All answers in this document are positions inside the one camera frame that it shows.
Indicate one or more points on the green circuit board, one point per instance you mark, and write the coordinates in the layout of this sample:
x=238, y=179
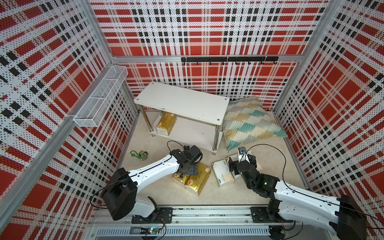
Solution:
x=149, y=231

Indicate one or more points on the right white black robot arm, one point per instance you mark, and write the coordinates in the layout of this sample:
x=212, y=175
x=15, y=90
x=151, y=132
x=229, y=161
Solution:
x=341, y=216

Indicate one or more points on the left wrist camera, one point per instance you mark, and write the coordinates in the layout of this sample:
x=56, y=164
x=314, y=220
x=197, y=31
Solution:
x=193, y=154

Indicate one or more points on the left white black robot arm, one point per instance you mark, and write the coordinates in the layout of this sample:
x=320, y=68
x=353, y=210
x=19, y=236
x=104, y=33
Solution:
x=121, y=194

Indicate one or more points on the green figure keychain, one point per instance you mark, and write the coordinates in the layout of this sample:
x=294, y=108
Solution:
x=142, y=155

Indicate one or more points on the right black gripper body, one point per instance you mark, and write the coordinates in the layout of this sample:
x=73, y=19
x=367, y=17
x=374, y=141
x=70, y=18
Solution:
x=234, y=164

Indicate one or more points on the black wall hook rail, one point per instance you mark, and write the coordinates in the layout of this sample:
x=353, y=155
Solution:
x=210, y=60

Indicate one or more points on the white wire mesh basket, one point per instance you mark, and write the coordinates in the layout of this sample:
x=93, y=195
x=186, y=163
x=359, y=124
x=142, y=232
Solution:
x=93, y=111

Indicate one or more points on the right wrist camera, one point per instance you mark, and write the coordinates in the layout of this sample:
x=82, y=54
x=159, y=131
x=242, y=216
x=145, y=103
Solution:
x=242, y=150

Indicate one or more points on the white two-tier shelf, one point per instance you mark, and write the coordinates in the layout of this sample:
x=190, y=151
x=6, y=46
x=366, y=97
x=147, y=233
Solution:
x=200, y=116

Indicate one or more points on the gold tissue pack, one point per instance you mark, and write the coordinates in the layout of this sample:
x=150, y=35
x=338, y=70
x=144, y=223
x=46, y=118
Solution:
x=180, y=180
x=196, y=183
x=166, y=123

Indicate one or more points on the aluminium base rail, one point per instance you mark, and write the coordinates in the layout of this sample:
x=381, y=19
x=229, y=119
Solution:
x=244, y=222

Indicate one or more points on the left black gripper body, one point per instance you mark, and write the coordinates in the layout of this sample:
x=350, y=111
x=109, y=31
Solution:
x=192, y=170

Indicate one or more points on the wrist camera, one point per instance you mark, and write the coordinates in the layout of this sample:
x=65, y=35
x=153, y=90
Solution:
x=193, y=154
x=242, y=150

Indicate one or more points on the green gold patterned cushion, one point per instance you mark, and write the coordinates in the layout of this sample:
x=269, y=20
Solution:
x=247, y=122

